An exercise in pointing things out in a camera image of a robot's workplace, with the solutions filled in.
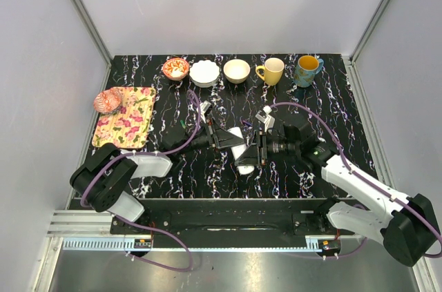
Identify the pink patterned bowl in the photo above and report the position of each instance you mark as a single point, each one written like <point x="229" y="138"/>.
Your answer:
<point x="108" y="101"/>

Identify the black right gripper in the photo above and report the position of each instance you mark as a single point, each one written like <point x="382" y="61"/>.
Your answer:
<point x="256" y="154"/>

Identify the blue butterfly mug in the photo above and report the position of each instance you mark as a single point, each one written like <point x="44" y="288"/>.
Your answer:
<point x="306" y="69"/>

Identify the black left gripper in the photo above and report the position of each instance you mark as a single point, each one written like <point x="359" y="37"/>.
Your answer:
<point x="221" y="138"/>

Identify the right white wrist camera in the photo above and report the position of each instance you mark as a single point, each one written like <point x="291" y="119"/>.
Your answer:
<point x="264" y="116"/>

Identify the yellow mug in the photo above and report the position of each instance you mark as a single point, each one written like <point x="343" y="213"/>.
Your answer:
<point x="271" y="71"/>

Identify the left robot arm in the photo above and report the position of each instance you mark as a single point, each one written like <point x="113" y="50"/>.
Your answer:
<point x="104" y="176"/>

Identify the red patterned small bowl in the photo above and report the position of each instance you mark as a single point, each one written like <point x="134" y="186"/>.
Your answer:
<point x="175" y="69"/>

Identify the white remote control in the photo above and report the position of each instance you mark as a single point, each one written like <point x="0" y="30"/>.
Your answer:
<point x="238" y="150"/>

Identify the cream round bowl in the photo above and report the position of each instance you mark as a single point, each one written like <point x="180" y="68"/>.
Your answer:
<point x="236" y="71"/>

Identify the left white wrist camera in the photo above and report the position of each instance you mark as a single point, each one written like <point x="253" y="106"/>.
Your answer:
<point x="205" y="109"/>

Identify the floral rectangular tray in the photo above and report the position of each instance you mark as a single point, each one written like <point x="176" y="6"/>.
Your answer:
<point x="128" y="126"/>

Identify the white scalloped bowl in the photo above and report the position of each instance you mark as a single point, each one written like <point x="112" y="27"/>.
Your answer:
<point x="204" y="74"/>

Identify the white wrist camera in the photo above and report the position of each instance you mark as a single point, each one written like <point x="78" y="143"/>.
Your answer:
<point x="264" y="116"/>
<point x="205" y="109"/>

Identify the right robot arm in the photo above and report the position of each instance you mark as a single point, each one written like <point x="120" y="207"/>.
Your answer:
<point x="406" y="226"/>

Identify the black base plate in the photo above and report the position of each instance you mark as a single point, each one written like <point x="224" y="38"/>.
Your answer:
<point x="240" y="224"/>

